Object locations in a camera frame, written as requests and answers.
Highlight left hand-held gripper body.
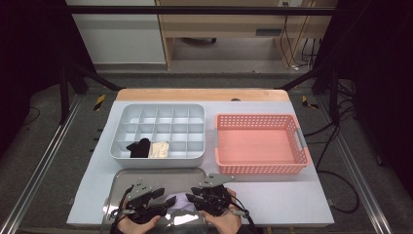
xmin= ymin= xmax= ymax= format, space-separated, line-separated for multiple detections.
xmin=123 ymin=177 xmax=169 ymax=225

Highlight white divided organizer box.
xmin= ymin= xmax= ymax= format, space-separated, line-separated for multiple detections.
xmin=109 ymin=102 xmax=207 ymax=170

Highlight hanging cables under desk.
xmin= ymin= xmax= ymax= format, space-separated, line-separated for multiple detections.
xmin=281 ymin=1 xmax=322 ymax=71

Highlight person's right hand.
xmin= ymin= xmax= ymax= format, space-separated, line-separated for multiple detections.
xmin=199 ymin=187 xmax=243 ymax=234

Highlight hand-held gripper cable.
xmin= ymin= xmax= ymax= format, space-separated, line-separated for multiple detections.
xmin=228 ymin=194 xmax=261 ymax=234
xmin=108 ymin=184 xmax=134 ymax=234

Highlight person's left hand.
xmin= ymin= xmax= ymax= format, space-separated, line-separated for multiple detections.
xmin=116 ymin=214 xmax=163 ymax=234

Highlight black metal stand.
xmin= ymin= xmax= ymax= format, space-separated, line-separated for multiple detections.
xmin=57 ymin=61 xmax=123 ymax=125
xmin=279 ymin=64 xmax=342 ymax=126

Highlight left hand-held gripper cable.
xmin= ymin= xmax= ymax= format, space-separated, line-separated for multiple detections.
xmin=108 ymin=184 xmax=134 ymax=234

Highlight thin black floor cable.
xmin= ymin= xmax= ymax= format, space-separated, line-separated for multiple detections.
xmin=19 ymin=106 xmax=42 ymax=128

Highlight dark curtain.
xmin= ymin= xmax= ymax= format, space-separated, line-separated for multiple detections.
xmin=0 ymin=0 xmax=98 ymax=157
xmin=311 ymin=0 xmax=413 ymax=189

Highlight right hand-held gripper cable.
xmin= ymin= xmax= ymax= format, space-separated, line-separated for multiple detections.
xmin=228 ymin=194 xmax=261 ymax=234

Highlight cream sock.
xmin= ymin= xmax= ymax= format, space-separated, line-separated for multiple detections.
xmin=149 ymin=140 xmax=170 ymax=160

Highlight metal floor rail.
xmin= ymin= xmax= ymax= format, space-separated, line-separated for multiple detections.
xmin=316 ymin=96 xmax=395 ymax=234
xmin=0 ymin=94 xmax=84 ymax=234

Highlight white cabinet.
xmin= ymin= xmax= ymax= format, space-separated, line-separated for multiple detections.
xmin=66 ymin=0 xmax=168 ymax=65

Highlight black sock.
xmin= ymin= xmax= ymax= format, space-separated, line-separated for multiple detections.
xmin=138 ymin=137 xmax=152 ymax=159
xmin=126 ymin=141 xmax=141 ymax=159

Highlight pink perforated plastic basket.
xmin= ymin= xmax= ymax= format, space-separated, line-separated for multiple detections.
xmin=213 ymin=113 xmax=313 ymax=176

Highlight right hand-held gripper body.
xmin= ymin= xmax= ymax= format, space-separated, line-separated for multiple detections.
xmin=194 ymin=173 xmax=236 ymax=217

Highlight black horizontal crossbar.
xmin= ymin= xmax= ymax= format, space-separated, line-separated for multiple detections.
xmin=66 ymin=5 xmax=337 ymax=17

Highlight light purple sock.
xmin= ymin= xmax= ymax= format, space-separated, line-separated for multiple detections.
xmin=165 ymin=192 xmax=200 ymax=212

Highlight yellow and black tape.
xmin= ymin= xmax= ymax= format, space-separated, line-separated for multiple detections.
xmin=93 ymin=94 xmax=107 ymax=112
xmin=301 ymin=95 xmax=319 ymax=110

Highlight light wooden desk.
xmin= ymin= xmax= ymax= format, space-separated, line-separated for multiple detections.
xmin=155 ymin=0 xmax=339 ymax=70

